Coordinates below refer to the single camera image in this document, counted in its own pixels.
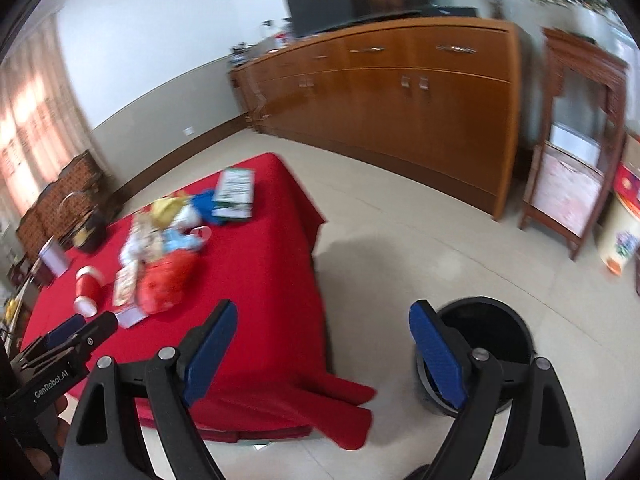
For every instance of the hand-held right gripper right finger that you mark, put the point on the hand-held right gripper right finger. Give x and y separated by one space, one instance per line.
440 355

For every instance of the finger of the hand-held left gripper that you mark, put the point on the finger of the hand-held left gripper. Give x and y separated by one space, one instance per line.
97 332
65 330

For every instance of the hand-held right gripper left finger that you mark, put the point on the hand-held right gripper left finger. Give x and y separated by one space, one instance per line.
210 355

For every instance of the black trash bin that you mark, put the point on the black trash bin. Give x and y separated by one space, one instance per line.
500 330

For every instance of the clear plastic bag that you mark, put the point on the clear plastic bag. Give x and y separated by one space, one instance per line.
140 240

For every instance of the person's left hand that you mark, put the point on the person's left hand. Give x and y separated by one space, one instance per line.
62 407

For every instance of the white paper card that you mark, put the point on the white paper card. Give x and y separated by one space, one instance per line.
131 317

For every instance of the red paper cup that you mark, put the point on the red paper cup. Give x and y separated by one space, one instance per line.
89 287

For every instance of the printed snack wrapper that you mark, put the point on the printed snack wrapper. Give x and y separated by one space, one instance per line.
125 285

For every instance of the yellow object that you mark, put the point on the yellow object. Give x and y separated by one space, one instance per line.
12 310

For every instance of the white tin box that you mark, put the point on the white tin box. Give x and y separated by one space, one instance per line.
54 257

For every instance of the red plastic bag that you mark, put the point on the red plastic bag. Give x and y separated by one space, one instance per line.
165 282

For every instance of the red tablecloth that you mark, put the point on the red tablecloth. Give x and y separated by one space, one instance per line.
260 270

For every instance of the black iron teapot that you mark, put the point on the black iron teapot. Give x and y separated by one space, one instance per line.
90 232

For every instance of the light blue packet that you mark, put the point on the light blue packet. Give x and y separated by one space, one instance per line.
180 242

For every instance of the small red white wrapper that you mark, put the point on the small red white wrapper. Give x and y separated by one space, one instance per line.
202 234

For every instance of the white crumpled cloth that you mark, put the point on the white crumpled cloth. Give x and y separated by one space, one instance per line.
187 217

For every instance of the yellow towel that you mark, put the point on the yellow towel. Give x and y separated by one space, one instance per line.
167 210

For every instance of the blue towel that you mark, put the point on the blue towel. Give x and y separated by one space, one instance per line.
204 202

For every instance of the wooden sofa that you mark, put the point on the wooden sofa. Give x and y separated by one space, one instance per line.
85 170

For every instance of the pink patterned panel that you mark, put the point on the pink patterned panel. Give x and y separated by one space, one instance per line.
565 192

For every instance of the pink patterned curtain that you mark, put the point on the pink patterned curtain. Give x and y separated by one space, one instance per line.
35 125

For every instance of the cream printed carton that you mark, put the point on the cream printed carton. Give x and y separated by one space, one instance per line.
622 220

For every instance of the wooden sideboard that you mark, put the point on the wooden sideboard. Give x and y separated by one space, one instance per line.
400 125

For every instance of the white flat box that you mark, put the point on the white flat box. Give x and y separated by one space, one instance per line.
575 142

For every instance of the carved wooden stand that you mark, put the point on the carved wooden stand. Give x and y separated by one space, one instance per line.
585 57

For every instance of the black set-top device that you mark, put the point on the black set-top device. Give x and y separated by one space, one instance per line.
450 11

